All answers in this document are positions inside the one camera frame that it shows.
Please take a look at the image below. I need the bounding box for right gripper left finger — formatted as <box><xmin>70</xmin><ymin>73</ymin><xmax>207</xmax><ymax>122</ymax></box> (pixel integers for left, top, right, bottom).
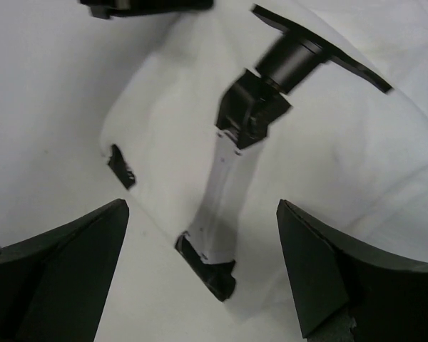
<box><xmin>0</xmin><ymin>199</ymin><xmax>129</xmax><ymax>341</ymax></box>

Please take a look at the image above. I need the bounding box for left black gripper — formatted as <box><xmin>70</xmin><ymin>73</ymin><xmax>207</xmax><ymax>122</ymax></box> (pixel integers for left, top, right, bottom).
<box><xmin>79</xmin><ymin>0</ymin><xmax>214</xmax><ymax>20</ymax></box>

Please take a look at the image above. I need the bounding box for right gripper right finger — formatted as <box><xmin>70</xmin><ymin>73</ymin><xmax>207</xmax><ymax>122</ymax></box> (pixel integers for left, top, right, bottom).
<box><xmin>277</xmin><ymin>200</ymin><xmax>428</xmax><ymax>341</ymax></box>

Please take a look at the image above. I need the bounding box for white t shirt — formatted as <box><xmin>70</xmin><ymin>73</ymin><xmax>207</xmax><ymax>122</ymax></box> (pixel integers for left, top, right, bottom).
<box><xmin>0</xmin><ymin>1</ymin><xmax>428</xmax><ymax>341</ymax></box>

